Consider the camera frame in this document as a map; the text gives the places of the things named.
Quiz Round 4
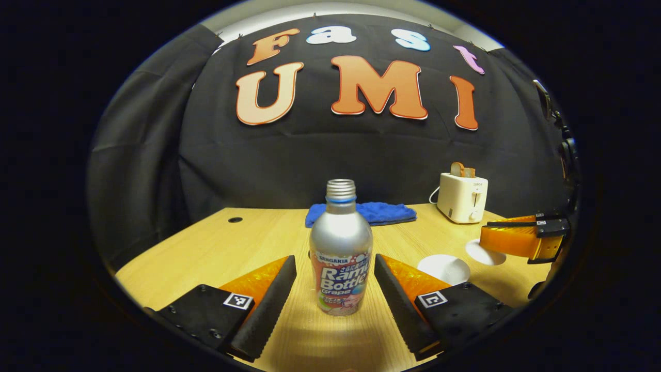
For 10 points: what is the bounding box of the white toaster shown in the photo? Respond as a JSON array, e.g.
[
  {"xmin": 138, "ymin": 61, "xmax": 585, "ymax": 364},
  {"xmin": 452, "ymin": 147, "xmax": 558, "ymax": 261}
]
[{"xmin": 436, "ymin": 173, "xmax": 489, "ymax": 224}]

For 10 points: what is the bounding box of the silver water bottle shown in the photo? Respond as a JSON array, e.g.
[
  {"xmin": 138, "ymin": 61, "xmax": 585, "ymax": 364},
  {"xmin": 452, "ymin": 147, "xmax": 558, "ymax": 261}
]
[{"xmin": 309, "ymin": 179, "xmax": 373, "ymax": 317}]

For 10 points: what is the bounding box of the black backdrop cloth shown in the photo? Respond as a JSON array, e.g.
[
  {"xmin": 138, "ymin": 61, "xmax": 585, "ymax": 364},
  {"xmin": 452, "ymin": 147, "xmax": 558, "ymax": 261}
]
[{"xmin": 87, "ymin": 13, "xmax": 581, "ymax": 272}]

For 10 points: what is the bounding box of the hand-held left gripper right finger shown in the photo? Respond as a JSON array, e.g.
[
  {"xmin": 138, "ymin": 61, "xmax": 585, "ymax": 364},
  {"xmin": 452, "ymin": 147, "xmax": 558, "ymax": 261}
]
[{"xmin": 374, "ymin": 253, "xmax": 514, "ymax": 362}]

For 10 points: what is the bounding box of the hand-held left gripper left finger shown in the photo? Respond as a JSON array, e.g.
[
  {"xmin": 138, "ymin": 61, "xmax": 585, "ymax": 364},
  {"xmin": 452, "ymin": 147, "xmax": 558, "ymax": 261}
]
[{"xmin": 144, "ymin": 255, "xmax": 297, "ymax": 362}]

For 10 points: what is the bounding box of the blue folded towel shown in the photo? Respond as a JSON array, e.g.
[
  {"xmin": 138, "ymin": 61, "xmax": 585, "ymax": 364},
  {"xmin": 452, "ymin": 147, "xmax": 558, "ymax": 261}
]
[{"xmin": 305, "ymin": 201, "xmax": 418, "ymax": 228}]

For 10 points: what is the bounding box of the white teacup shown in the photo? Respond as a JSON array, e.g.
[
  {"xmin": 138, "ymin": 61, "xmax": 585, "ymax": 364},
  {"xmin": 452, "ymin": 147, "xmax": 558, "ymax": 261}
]
[{"xmin": 417, "ymin": 254, "xmax": 471, "ymax": 286}]

